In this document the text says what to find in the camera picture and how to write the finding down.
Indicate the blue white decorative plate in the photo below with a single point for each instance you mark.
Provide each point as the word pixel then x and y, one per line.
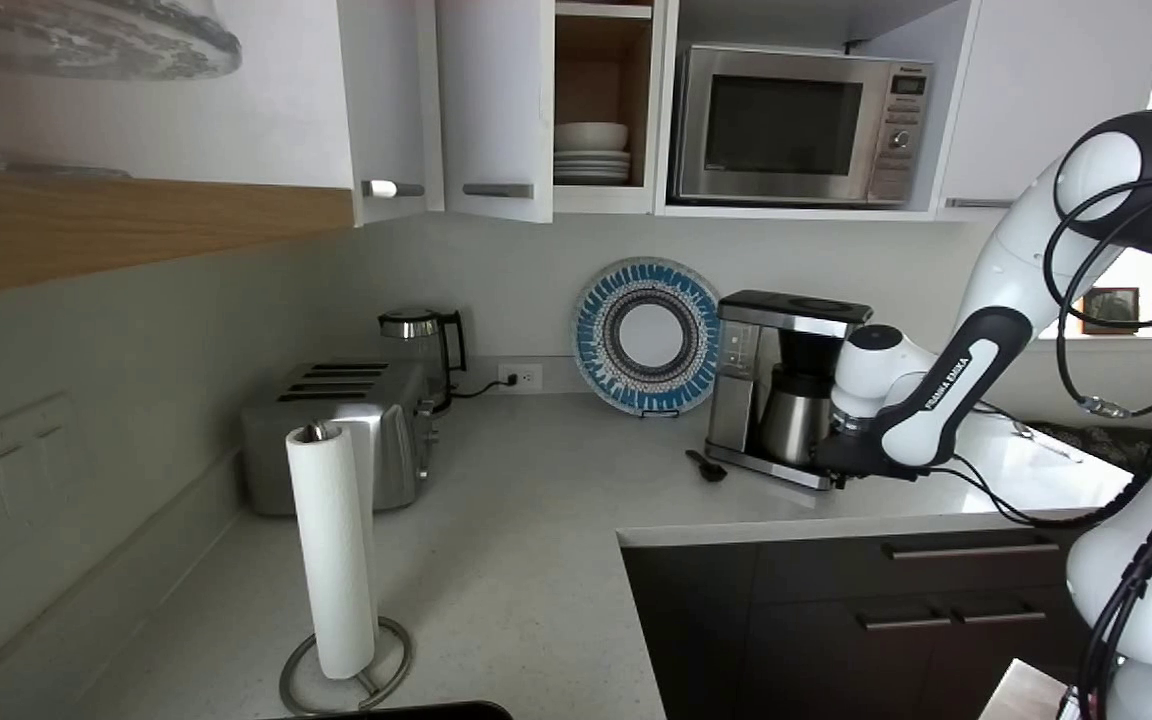
pixel 644 337

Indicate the dark lower kitchen cabinet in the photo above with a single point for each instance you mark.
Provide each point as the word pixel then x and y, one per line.
pixel 843 624

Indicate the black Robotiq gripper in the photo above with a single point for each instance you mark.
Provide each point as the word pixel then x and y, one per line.
pixel 859 456

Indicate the stainless steel microwave oven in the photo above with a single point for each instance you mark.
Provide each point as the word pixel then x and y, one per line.
pixel 798 122

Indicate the white paper towel roll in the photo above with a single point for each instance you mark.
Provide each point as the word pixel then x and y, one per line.
pixel 332 544

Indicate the glass cake stand dome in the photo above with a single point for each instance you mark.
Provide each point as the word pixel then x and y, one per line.
pixel 68 43

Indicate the wooden wall shelf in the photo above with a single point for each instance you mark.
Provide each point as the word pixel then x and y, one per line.
pixel 120 234

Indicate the stainless steel thermal carafe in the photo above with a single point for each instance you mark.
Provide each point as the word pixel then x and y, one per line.
pixel 794 427

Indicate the small black coffee scoop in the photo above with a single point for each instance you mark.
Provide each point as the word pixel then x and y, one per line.
pixel 705 464

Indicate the steel electric kettle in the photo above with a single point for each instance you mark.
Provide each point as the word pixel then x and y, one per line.
pixel 421 351

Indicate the white open cabinet door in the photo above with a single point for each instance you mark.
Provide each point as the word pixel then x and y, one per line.
pixel 498 106

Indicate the white closed cabinet door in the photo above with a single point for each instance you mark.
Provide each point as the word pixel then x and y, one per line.
pixel 392 106

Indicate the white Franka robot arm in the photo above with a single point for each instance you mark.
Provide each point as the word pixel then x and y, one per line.
pixel 1081 254

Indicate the black steel coffee maker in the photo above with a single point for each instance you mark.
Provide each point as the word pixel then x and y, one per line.
pixel 751 385

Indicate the small dark picture frame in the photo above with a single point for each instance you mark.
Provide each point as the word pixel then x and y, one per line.
pixel 1111 310

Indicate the white wall power outlet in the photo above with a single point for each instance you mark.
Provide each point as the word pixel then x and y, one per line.
pixel 516 375

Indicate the stack of white bowls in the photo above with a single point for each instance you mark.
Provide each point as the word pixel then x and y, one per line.
pixel 594 149

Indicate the silver four-slot toaster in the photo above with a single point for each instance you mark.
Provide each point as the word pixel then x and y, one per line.
pixel 323 442

